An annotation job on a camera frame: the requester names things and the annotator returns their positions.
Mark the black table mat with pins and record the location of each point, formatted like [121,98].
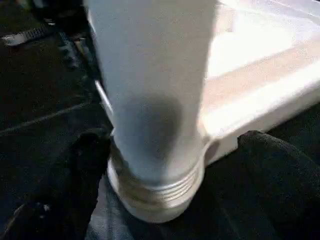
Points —
[37,100]

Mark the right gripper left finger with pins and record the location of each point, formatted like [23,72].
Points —
[57,190]

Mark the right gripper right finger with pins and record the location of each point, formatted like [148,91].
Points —
[287,195]

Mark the white plastic table top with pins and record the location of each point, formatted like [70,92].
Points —
[250,87]

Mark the white plastic table leg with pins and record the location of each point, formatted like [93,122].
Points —
[150,75]

